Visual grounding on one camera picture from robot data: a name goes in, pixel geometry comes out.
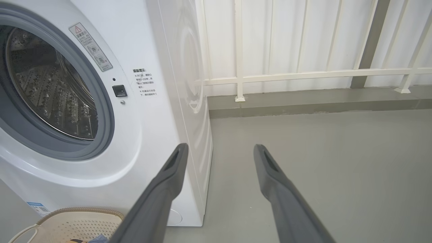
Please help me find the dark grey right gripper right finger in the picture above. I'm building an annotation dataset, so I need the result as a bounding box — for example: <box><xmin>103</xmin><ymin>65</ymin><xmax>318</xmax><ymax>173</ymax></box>
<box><xmin>253</xmin><ymin>144</ymin><xmax>336</xmax><ymax>243</ymax></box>

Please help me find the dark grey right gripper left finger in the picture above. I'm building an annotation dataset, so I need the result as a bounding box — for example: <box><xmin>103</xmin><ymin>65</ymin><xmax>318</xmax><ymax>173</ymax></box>
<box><xmin>110</xmin><ymin>143</ymin><xmax>189</xmax><ymax>243</ymax></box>

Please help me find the white washing machine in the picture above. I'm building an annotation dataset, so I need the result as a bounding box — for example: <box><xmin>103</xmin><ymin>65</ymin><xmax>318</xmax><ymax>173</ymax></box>
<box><xmin>0</xmin><ymin>0</ymin><xmax>214</xmax><ymax>227</ymax></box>

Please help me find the cream perforated laundry basket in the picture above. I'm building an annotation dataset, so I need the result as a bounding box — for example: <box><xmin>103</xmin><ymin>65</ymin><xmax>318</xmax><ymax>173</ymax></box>
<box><xmin>7</xmin><ymin>207</ymin><xmax>125</xmax><ymax>243</ymax></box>

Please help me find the grey rubber door gasket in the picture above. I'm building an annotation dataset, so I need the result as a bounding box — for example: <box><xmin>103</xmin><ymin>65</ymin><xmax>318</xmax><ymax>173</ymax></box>
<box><xmin>0</xmin><ymin>3</ymin><xmax>115</xmax><ymax>161</ymax></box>

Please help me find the steel washing drum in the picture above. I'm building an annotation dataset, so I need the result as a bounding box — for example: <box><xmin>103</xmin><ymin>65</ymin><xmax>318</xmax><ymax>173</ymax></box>
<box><xmin>5</xmin><ymin>27</ymin><xmax>99</xmax><ymax>141</ymax></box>

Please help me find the round filter cover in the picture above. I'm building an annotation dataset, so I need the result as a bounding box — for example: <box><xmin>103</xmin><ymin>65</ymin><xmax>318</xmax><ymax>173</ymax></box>
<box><xmin>167</xmin><ymin>209</ymin><xmax>183</xmax><ymax>226</ymax></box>

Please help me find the blue energy label sticker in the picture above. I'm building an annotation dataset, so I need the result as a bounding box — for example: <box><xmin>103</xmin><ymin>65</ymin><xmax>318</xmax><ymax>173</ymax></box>
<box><xmin>26</xmin><ymin>202</ymin><xmax>51</xmax><ymax>217</ymax></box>

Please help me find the white metal railing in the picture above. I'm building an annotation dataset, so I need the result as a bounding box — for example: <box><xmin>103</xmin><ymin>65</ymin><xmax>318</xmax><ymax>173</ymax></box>
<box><xmin>196</xmin><ymin>0</ymin><xmax>432</xmax><ymax>102</ymax></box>

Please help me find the grey warning sticker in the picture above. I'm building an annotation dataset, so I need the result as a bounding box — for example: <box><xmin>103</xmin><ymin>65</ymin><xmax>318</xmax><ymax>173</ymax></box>
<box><xmin>69</xmin><ymin>23</ymin><xmax>113</xmax><ymax>72</ymax></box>

